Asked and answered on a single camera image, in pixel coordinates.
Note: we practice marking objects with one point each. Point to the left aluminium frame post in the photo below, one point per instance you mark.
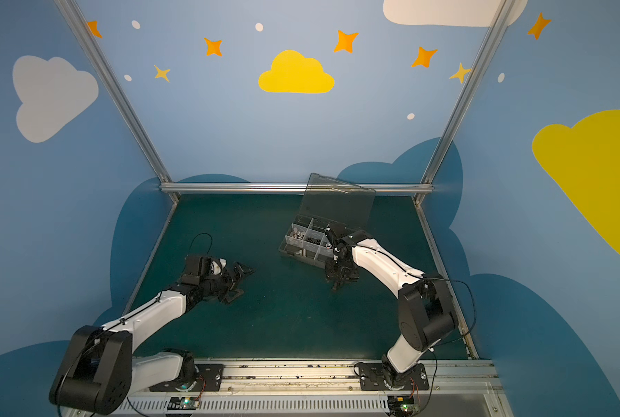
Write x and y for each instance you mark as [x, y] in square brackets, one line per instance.
[73, 16]

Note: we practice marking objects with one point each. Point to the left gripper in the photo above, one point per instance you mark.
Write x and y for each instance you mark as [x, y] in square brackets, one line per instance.
[229, 281]

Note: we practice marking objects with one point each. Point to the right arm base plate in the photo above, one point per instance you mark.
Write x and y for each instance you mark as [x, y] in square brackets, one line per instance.
[377, 376]

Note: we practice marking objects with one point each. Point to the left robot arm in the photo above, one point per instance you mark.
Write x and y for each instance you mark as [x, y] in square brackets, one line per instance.
[99, 370]

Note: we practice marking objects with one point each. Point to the rear aluminium frame bar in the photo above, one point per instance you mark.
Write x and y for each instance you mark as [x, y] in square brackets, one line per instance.
[287, 188]

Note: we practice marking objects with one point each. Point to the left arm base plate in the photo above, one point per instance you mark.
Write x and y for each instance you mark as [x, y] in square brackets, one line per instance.
[207, 377]

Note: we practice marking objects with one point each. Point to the left circuit board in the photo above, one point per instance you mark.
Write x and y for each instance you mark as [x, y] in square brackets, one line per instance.
[184, 404]

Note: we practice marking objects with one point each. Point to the circuit board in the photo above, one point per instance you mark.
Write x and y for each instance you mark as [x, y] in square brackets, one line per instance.
[184, 404]
[399, 406]

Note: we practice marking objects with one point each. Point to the aluminium frame post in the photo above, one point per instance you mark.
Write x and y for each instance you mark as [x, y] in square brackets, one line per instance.
[470, 87]
[73, 16]

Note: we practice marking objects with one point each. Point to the silver wing nut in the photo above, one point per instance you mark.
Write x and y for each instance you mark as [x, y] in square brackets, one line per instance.
[298, 233]

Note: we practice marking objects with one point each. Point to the clear plastic organizer box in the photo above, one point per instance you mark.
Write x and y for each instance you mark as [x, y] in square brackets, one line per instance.
[318, 210]

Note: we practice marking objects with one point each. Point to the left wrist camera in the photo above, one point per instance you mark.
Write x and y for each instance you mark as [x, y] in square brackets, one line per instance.
[200, 268]

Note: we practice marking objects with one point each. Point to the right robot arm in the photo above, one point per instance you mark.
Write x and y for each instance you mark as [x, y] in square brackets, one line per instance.
[426, 313]

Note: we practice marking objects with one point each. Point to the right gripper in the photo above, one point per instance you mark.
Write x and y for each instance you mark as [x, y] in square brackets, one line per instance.
[339, 269]

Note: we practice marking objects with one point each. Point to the right circuit board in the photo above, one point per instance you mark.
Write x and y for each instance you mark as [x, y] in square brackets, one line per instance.
[399, 406]

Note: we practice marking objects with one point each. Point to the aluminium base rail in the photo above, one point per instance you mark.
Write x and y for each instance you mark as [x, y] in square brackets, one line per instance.
[263, 387]

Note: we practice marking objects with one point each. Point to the right aluminium frame post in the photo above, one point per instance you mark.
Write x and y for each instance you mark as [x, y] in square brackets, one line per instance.
[470, 87]

